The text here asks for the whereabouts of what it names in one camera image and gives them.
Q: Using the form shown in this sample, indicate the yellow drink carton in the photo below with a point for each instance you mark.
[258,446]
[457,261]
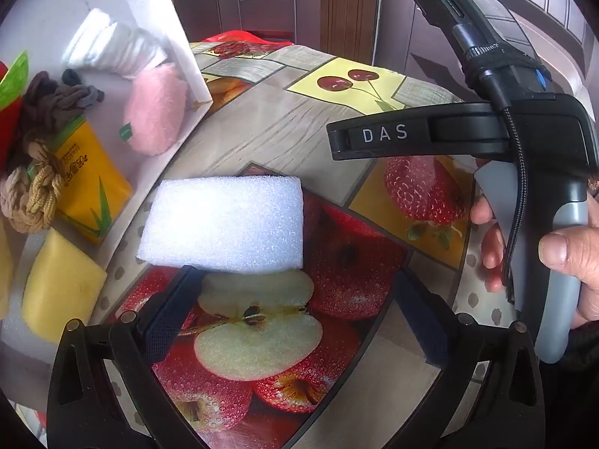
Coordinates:
[89,182]

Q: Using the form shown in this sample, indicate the white cardboard box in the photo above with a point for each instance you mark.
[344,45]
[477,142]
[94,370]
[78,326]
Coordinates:
[154,14]

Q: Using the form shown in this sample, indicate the red plush apple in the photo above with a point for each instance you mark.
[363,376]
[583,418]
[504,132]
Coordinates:
[8,126]

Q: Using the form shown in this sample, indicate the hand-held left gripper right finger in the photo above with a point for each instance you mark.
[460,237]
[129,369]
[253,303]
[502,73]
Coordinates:
[421,320]

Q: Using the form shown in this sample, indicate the person's right hand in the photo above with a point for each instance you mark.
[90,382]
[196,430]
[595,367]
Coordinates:
[580,262]

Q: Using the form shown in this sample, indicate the white socks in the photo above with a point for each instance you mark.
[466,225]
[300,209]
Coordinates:
[112,46]

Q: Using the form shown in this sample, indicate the red printed plastic bag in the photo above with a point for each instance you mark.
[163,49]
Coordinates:
[238,36]

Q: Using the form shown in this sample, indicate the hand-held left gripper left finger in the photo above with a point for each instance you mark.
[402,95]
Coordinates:
[164,311]

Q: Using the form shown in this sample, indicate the pink plush toy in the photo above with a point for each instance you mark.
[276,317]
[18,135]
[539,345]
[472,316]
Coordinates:
[154,107]

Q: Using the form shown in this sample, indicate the fruit print tablecloth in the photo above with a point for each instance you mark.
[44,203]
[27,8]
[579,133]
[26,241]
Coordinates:
[281,117]

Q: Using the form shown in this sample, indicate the white foam block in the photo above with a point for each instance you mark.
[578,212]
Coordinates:
[224,224]

